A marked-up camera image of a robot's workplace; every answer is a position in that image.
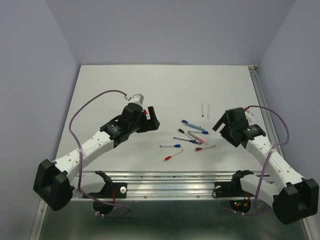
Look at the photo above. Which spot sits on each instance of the white pen dark red cap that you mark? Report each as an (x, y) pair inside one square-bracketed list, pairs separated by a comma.
[(204, 148)]

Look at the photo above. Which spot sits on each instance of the white pen black tip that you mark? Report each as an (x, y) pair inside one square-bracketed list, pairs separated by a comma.
[(202, 110)]

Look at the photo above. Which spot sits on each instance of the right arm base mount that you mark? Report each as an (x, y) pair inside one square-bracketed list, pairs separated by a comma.
[(240, 200)]

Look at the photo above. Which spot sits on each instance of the light blue highlighter pen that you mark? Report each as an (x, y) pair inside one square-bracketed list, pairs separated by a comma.
[(195, 127)]

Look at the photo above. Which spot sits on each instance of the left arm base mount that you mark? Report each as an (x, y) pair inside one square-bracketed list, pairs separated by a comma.
[(105, 192)]

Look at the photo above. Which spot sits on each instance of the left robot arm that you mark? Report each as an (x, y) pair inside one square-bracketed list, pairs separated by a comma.
[(53, 178)]

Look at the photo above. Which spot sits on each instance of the pink highlighter pen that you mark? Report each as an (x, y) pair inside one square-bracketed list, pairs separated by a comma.
[(197, 138)]

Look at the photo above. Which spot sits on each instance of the aluminium right rail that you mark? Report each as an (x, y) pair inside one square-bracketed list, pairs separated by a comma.
[(269, 126)]

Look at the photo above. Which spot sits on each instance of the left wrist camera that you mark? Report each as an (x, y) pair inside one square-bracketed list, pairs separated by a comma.
[(135, 99)]

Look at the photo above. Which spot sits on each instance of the white pen blue cap lower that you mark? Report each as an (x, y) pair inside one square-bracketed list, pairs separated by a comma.
[(170, 146)]

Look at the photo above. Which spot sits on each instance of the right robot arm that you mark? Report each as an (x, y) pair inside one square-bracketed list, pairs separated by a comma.
[(291, 196)]

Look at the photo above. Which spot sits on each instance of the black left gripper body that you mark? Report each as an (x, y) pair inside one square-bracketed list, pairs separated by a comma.
[(142, 125)]

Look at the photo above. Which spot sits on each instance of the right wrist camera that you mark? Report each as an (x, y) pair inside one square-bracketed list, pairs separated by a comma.
[(249, 115)]

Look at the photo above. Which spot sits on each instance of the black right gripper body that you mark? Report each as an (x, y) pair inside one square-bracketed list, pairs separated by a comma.
[(227, 132)]

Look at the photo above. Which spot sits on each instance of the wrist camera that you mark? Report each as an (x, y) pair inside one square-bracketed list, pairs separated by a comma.
[(135, 99), (249, 115)]

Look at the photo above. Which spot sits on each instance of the white marker black cap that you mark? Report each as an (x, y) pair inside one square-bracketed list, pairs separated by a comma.
[(183, 132)]

